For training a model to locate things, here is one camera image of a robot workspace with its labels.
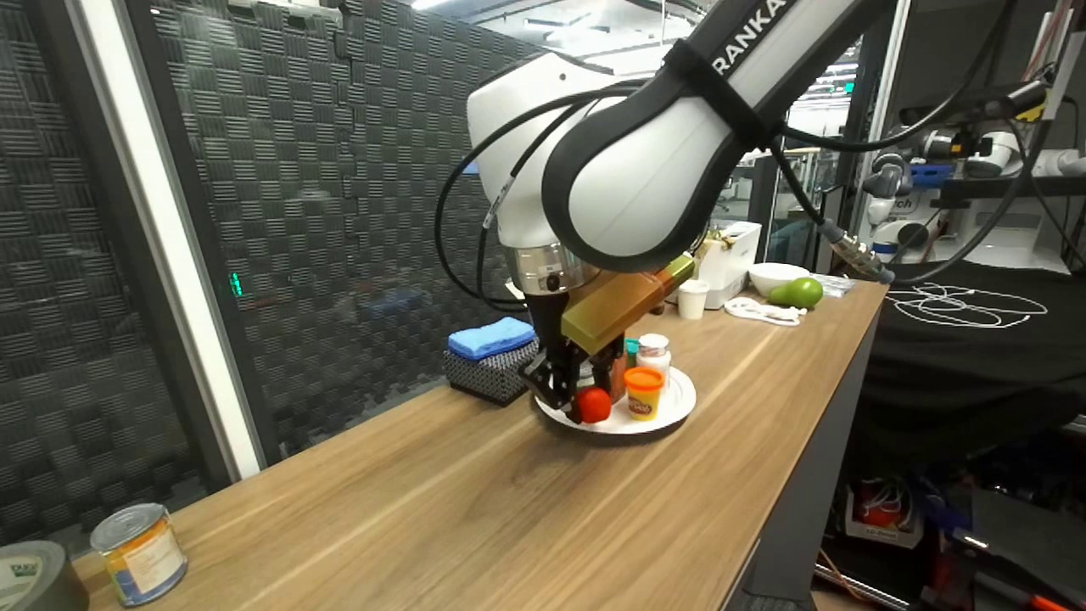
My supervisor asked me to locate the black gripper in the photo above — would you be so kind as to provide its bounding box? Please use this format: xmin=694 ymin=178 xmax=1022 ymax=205
xmin=521 ymin=287 xmax=606 ymax=415

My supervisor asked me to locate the orange ball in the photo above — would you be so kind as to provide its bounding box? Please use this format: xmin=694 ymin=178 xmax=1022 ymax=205
xmin=572 ymin=383 xmax=618 ymax=428

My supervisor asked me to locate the orange-lidded yellow dough tub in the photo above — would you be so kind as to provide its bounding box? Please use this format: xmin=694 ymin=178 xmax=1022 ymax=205
xmin=620 ymin=365 xmax=668 ymax=422

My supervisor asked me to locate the white pill bottle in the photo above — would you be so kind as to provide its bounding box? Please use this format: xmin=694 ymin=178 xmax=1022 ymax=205
xmin=634 ymin=330 xmax=675 ymax=377

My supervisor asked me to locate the dark grey block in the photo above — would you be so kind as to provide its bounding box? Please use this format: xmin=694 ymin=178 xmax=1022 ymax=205
xmin=442 ymin=338 xmax=542 ymax=407

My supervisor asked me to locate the blue sponge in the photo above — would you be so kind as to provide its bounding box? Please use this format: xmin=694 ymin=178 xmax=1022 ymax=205
xmin=446 ymin=314 xmax=541 ymax=365

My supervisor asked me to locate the white paper plate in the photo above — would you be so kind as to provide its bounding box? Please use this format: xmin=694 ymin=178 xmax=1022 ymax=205
xmin=529 ymin=361 xmax=704 ymax=442

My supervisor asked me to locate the white paper cup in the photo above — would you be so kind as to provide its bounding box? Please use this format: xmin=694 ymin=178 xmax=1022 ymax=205
xmin=671 ymin=277 xmax=713 ymax=324

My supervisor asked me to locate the white plastic bucket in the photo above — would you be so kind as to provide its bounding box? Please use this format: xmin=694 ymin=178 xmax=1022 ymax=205
xmin=689 ymin=218 xmax=765 ymax=309

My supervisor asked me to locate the white bowl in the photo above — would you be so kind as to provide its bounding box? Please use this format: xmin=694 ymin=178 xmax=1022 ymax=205
xmin=746 ymin=258 xmax=814 ymax=300

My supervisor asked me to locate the green fruit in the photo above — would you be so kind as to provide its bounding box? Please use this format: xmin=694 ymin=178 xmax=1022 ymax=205
xmin=766 ymin=273 xmax=827 ymax=314

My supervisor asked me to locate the black covered table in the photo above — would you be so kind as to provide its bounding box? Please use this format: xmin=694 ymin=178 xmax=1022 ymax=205
xmin=836 ymin=248 xmax=1086 ymax=454

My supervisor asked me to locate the background equipment rack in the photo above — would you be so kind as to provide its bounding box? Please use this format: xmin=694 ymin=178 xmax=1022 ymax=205
xmin=858 ymin=64 xmax=1086 ymax=269

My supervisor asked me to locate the white-label tin can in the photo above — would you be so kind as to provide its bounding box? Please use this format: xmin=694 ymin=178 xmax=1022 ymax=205
xmin=84 ymin=504 xmax=195 ymax=611

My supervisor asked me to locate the grey tape roll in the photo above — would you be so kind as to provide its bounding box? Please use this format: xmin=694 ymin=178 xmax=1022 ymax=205
xmin=0 ymin=539 xmax=91 ymax=611

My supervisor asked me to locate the tan wrist camera box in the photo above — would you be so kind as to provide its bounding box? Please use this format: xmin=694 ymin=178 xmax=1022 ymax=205
xmin=557 ymin=250 xmax=704 ymax=357

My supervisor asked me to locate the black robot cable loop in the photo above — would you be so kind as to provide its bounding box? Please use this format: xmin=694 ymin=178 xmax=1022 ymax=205
xmin=433 ymin=78 xmax=642 ymax=314

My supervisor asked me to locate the white rope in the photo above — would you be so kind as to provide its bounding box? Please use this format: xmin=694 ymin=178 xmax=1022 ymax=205
xmin=721 ymin=291 xmax=809 ymax=330

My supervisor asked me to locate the grey sleeved robot cable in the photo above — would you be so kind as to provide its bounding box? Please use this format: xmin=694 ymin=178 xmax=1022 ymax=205
xmin=766 ymin=0 xmax=1086 ymax=288

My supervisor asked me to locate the white cable bundle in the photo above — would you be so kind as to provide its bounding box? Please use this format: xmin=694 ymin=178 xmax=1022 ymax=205
xmin=882 ymin=273 xmax=1054 ymax=332

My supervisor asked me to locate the white window frame post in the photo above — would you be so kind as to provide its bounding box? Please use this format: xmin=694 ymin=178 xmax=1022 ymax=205
xmin=62 ymin=0 xmax=265 ymax=485

